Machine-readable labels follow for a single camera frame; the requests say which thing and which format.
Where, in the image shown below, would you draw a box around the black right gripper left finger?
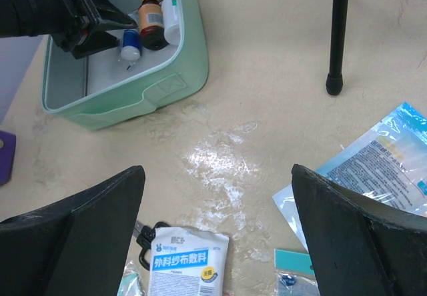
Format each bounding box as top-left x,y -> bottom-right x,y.
1,166 -> 145,295

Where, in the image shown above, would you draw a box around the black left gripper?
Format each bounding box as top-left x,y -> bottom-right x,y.
1,0 -> 137,59

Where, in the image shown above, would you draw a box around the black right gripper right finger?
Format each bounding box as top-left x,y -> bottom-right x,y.
292,165 -> 426,295

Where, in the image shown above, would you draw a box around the white blue bandage roll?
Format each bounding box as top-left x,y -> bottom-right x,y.
120,29 -> 141,61

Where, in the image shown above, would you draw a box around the brown bottle orange cap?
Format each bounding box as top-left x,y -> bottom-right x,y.
138,0 -> 168,51

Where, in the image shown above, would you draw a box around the mint green medicine case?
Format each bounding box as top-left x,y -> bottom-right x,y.
41,0 -> 209,130

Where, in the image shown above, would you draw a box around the white plastic bottle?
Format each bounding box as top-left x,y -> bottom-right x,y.
161,0 -> 181,46

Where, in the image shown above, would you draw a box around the light blue foil pouch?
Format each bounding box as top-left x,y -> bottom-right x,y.
272,101 -> 427,253

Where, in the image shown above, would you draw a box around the white gauze dressing packet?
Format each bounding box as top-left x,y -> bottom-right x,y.
147,227 -> 230,296

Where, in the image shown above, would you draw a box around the clear green dotted packet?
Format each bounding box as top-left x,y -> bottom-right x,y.
117,261 -> 148,296

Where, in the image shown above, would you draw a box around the teal header clear packet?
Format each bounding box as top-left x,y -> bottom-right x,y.
274,249 -> 320,296

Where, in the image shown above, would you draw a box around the purple box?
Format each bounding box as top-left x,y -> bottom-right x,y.
0,131 -> 17,186

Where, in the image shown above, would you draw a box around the black music stand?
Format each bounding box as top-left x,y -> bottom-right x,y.
326,0 -> 349,96

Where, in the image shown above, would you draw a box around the black handled scissors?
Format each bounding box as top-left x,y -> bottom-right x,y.
133,221 -> 169,271

